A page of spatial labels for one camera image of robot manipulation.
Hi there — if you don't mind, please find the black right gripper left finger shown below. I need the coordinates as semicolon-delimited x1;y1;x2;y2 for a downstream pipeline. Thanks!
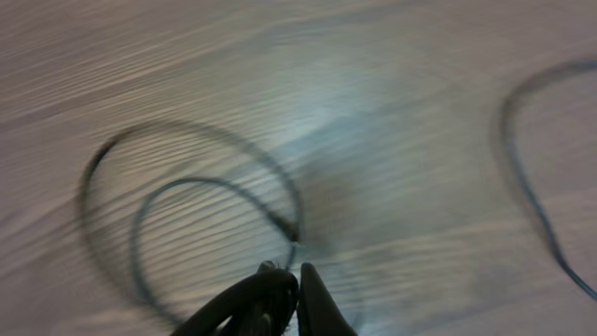
173;262;299;336

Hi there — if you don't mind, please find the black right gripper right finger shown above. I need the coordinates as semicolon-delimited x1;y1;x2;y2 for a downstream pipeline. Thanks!
297;262;357;336

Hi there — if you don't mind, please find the thick black USB cable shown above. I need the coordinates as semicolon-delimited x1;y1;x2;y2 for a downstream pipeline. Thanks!
76;119;304;328

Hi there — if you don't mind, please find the thin black USB cable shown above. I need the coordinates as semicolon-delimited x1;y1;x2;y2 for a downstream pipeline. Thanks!
496;58;597;302

